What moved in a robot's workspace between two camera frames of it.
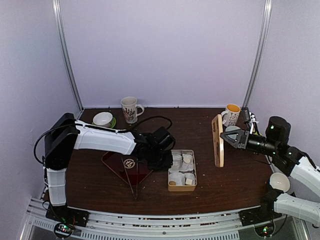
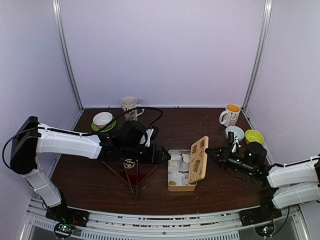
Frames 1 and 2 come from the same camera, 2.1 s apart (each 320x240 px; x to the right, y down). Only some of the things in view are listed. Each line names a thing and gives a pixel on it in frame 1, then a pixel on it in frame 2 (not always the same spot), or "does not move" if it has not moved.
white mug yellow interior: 230,115 does not move
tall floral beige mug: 129,107 does not move
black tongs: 135,197 does not move
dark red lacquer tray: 130,168 does not move
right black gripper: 241,142 to 222,159
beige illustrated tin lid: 218,142 to 198,159
